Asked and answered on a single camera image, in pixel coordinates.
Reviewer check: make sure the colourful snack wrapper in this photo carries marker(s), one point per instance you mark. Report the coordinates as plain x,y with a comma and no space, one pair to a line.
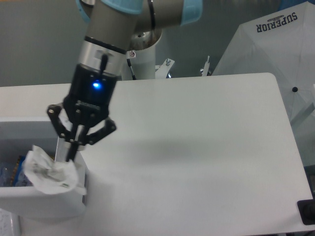
18,178

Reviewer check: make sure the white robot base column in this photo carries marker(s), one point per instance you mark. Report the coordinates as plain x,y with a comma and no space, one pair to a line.
141,57

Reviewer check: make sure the white Superior umbrella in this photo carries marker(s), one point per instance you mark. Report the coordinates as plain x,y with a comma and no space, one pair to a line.
283,44

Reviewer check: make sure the black device at table edge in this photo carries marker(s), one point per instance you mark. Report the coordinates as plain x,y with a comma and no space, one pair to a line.
307,211

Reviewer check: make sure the white trash can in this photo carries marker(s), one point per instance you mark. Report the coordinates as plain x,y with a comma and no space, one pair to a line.
17,137

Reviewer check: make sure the white metal mounting bracket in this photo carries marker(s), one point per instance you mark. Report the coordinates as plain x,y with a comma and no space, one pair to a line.
163,71

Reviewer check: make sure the white paper wrapper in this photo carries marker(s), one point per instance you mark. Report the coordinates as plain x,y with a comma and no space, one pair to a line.
51,177

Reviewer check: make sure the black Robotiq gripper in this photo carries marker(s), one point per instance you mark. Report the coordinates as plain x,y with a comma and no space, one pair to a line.
87,103

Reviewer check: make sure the crushed clear plastic bottle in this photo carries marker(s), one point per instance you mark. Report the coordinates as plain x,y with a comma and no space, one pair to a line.
8,174

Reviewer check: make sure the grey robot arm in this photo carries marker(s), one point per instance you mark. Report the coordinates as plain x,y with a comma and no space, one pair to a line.
112,24

